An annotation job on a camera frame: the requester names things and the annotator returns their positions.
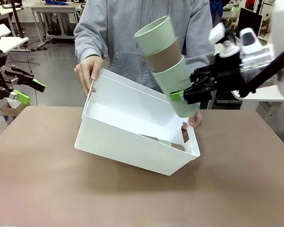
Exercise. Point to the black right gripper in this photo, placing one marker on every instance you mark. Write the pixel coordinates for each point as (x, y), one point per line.
(227, 71)

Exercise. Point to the pale green plastic cup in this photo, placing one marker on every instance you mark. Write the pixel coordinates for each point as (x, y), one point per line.
(177, 80)
(156, 35)

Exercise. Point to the white plastic storage basket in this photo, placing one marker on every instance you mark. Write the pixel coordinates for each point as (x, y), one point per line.
(132, 151)

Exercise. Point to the person's right forearm grey sleeve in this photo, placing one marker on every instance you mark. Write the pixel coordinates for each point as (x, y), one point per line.
(87, 49)

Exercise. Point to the person's left forearm grey sleeve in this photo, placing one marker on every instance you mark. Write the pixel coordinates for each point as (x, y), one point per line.
(198, 61)

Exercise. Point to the person's left hand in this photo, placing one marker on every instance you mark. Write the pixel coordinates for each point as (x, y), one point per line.
(196, 121)

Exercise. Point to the person's right hand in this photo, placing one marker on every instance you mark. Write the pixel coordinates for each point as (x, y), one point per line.
(88, 68)

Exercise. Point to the cardboard box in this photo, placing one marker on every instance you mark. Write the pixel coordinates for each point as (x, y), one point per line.
(9, 113)

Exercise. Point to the grey power strip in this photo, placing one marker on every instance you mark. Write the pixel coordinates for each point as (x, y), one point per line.
(39, 48)

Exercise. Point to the white side table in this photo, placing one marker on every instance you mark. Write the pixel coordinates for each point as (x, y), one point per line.
(267, 94)

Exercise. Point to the black stand pole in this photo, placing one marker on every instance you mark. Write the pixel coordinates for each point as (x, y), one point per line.
(17, 19)

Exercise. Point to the person in blue jacket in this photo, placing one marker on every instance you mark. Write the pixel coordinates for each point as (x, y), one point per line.
(215, 9)

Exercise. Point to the white lab desk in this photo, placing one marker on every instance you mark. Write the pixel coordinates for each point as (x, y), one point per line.
(0, 13)

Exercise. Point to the black monitor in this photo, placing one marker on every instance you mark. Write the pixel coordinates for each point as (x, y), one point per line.
(247, 17)

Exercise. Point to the wooden chair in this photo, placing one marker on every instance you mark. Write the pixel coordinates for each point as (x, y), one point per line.
(267, 26)

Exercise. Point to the person in grey hoodie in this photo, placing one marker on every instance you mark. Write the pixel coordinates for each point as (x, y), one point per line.
(123, 35)

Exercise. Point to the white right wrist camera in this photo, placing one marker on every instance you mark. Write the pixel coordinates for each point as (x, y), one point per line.
(217, 33)

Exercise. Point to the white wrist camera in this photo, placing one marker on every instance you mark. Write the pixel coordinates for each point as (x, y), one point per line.
(0, 32)
(217, 33)

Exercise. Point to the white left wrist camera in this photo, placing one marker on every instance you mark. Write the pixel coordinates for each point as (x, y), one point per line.
(0, 32)

